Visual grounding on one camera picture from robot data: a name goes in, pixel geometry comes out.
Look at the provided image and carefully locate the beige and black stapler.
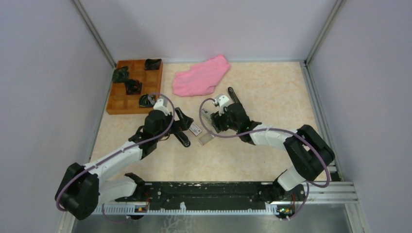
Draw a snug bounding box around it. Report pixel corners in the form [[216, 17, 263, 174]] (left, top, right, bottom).
[[201, 108, 214, 127]]

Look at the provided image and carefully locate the aluminium frame corner post left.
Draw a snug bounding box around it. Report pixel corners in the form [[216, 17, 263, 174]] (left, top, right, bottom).
[[70, 0, 117, 68]]

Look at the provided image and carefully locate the pink cloth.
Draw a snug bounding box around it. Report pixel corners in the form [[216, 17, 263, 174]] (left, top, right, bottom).
[[172, 54, 231, 97]]

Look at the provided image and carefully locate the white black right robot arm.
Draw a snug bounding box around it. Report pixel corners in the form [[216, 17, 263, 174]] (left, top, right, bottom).
[[210, 103, 335, 200]]

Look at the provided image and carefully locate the dark rolled sock back left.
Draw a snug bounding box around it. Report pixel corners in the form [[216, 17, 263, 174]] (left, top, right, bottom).
[[112, 66, 129, 83]]

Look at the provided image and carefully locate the orange wooden compartment tray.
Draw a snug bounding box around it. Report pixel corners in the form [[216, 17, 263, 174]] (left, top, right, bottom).
[[106, 59, 163, 115]]

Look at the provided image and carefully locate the dark rolled sock back right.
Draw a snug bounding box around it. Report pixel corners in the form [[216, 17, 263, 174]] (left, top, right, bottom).
[[144, 59, 162, 70]]

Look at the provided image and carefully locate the aluminium frame corner post right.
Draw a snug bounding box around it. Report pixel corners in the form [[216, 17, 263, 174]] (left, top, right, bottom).
[[305, 0, 346, 67]]

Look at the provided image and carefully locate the aluminium frame corner post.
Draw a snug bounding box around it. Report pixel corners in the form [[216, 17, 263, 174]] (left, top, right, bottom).
[[70, 0, 117, 68], [305, 0, 346, 67]]

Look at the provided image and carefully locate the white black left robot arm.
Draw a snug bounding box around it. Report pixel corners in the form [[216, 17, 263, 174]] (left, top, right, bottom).
[[55, 107, 194, 220]]

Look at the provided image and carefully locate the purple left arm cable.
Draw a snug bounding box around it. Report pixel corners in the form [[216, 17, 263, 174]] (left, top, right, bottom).
[[55, 93, 176, 224]]

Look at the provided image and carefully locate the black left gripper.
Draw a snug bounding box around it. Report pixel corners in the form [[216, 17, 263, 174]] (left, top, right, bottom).
[[154, 106, 193, 141]]

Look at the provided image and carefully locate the aluminium frame rail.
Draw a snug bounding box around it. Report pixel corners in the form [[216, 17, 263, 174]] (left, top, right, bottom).
[[66, 182, 359, 205], [299, 60, 343, 182]]

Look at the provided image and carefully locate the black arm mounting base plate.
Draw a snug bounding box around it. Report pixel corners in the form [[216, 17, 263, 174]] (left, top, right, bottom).
[[116, 182, 305, 211]]

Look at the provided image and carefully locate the aluminium front frame rail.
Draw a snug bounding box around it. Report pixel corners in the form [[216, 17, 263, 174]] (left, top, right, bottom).
[[66, 182, 359, 205]]

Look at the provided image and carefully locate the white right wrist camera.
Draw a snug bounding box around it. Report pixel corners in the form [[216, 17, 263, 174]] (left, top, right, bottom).
[[213, 94, 231, 116]]

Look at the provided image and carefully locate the white slotted cable duct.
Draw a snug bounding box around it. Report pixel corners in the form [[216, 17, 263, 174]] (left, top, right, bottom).
[[92, 202, 280, 216]]

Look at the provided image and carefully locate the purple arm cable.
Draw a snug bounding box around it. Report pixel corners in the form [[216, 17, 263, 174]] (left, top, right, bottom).
[[198, 98, 332, 221], [55, 93, 176, 224]]

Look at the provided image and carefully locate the red white staple box sleeve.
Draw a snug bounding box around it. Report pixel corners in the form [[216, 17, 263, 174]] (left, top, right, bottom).
[[189, 123, 202, 136]]

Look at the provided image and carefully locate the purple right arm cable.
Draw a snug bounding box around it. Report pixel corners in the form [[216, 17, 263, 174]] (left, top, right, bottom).
[[198, 98, 332, 221]]

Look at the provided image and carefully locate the aluminium frame rail right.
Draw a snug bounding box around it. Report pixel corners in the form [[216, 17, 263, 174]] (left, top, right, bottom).
[[299, 60, 343, 182]]

